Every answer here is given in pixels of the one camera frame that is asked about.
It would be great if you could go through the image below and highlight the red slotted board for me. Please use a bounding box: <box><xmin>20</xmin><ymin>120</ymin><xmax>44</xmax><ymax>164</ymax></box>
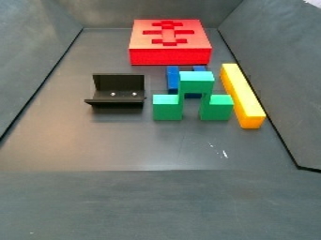
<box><xmin>129</xmin><ymin>19</ymin><xmax>211</xmax><ymax>66</ymax></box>

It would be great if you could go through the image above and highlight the green stepped arch block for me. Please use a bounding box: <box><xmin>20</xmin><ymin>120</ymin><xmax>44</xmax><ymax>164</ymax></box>
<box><xmin>151</xmin><ymin>71</ymin><xmax>234</xmax><ymax>121</ymax></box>

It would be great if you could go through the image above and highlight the blue U-shaped block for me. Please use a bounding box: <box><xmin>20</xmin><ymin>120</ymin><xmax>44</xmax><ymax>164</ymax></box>
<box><xmin>166</xmin><ymin>66</ymin><xmax>207</xmax><ymax>98</ymax></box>

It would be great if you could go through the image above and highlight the yellow long bar block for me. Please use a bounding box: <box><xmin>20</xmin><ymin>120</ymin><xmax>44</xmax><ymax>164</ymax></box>
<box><xmin>219</xmin><ymin>63</ymin><xmax>266</xmax><ymax>129</ymax></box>

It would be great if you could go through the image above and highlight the black angle bracket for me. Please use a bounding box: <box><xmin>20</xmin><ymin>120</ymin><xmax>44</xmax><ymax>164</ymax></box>
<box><xmin>84</xmin><ymin>73</ymin><xmax>146</xmax><ymax>106</ymax></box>

